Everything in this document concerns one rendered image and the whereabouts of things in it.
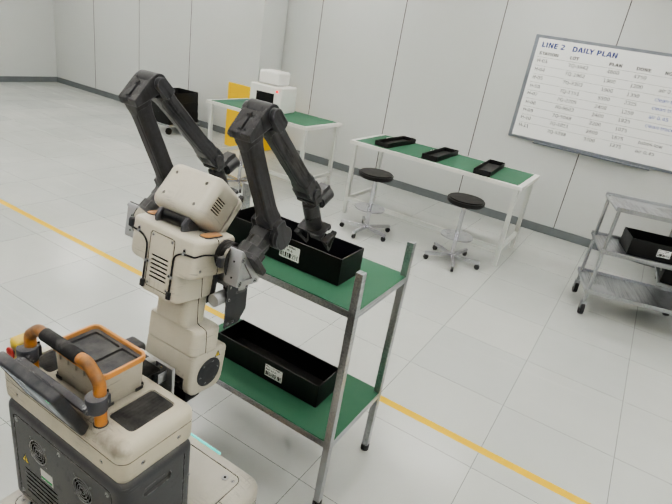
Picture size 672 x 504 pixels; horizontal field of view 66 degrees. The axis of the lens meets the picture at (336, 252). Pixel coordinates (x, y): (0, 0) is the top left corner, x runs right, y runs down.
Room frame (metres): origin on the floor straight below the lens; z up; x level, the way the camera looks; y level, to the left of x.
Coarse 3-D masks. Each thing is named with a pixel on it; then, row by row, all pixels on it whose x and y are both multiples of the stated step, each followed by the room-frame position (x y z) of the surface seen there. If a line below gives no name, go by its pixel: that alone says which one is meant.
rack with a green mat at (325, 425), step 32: (288, 288) 1.71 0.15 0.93; (320, 288) 1.72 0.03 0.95; (352, 288) 1.76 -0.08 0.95; (384, 288) 1.80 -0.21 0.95; (352, 320) 1.58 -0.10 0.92; (384, 352) 1.95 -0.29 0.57; (224, 384) 1.84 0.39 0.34; (256, 384) 1.86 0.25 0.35; (352, 384) 1.98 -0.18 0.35; (288, 416) 1.69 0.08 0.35; (320, 416) 1.73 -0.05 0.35; (352, 416) 1.76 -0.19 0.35; (320, 480) 1.58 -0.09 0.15
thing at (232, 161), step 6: (228, 156) 1.89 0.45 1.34; (234, 156) 1.91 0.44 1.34; (216, 162) 1.80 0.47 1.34; (222, 162) 1.83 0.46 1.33; (228, 162) 1.88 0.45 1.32; (234, 162) 1.90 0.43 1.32; (216, 168) 1.82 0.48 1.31; (222, 168) 1.83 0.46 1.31; (228, 168) 1.88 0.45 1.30; (234, 168) 1.90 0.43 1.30
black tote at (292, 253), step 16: (240, 224) 1.99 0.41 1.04; (288, 224) 2.08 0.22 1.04; (240, 240) 1.99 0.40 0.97; (336, 240) 1.96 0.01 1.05; (272, 256) 1.90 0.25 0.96; (288, 256) 1.87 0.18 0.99; (304, 256) 1.83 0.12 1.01; (320, 256) 1.80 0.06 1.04; (336, 256) 1.96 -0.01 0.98; (352, 256) 1.83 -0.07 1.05; (320, 272) 1.79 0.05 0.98; (336, 272) 1.76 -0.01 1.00; (352, 272) 1.85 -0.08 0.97
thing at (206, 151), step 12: (156, 84) 1.55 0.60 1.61; (168, 84) 1.58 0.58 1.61; (156, 96) 1.60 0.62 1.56; (168, 96) 1.58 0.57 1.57; (168, 108) 1.62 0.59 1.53; (180, 108) 1.67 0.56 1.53; (180, 120) 1.67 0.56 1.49; (192, 120) 1.71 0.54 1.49; (180, 132) 1.72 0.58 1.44; (192, 132) 1.71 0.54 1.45; (192, 144) 1.74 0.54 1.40; (204, 144) 1.76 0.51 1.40; (204, 156) 1.77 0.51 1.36; (216, 156) 1.81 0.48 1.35
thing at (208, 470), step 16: (192, 448) 1.51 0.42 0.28; (208, 448) 1.53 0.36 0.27; (192, 464) 1.43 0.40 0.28; (208, 464) 1.45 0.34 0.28; (224, 464) 1.46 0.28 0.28; (192, 480) 1.36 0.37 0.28; (208, 480) 1.38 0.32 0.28; (224, 480) 1.39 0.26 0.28; (240, 480) 1.40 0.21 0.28; (16, 496) 1.19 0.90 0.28; (192, 496) 1.30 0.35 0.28; (208, 496) 1.31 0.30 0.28; (224, 496) 1.32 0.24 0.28; (240, 496) 1.34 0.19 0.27; (256, 496) 1.41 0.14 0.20
